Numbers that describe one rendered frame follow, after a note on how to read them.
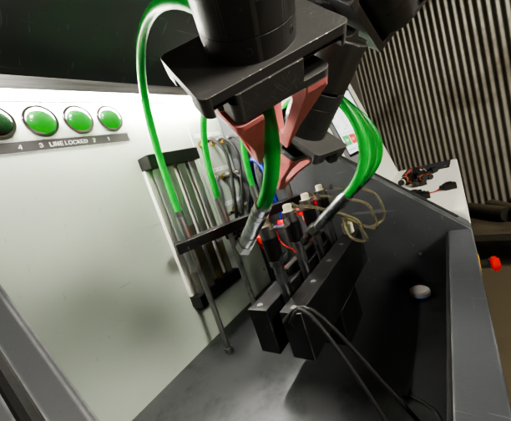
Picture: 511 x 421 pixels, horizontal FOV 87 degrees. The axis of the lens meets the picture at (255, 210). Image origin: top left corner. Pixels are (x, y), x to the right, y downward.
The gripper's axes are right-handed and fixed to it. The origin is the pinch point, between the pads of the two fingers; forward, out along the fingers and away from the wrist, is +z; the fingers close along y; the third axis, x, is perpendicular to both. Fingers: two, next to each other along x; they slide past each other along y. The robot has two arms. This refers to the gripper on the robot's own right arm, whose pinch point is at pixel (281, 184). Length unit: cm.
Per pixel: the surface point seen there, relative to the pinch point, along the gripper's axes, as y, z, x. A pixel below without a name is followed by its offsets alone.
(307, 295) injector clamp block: -12.8, 12.8, 1.0
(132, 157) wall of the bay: 31.3, 13.7, 9.4
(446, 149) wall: 16, 68, -284
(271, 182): -6.7, -9.7, 12.4
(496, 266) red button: -35, 15, -48
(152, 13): 18.4, -15.4, 10.8
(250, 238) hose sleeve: -6.1, -0.8, 11.6
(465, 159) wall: -3, 66, -282
